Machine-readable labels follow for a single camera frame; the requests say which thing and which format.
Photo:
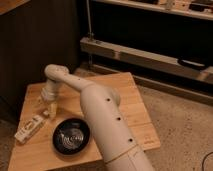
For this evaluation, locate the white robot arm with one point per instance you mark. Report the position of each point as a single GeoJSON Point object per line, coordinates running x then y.
{"type": "Point", "coordinates": [100, 105]}

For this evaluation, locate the black ceramic bowl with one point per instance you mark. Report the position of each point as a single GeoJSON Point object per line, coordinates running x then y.
{"type": "Point", "coordinates": [71, 136]}

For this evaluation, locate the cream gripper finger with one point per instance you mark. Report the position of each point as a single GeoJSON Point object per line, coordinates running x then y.
{"type": "Point", "coordinates": [45, 113]}
{"type": "Point", "coordinates": [53, 110]}

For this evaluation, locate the metal shelf rack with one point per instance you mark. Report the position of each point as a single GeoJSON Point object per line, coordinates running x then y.
{"type": "Point", "coordinates": [149, 42]}

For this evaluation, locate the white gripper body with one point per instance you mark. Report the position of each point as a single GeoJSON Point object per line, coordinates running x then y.
{"type": "Point", "coordinates": [49, 92]}

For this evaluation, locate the black object on shelf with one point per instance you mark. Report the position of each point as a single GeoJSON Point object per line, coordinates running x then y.
{"type": "Point", "coordinates": [190, 64]}

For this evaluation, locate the wooden table board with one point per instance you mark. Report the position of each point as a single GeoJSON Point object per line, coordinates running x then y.
{"type": "Point", "coordinates": [38, 154]}

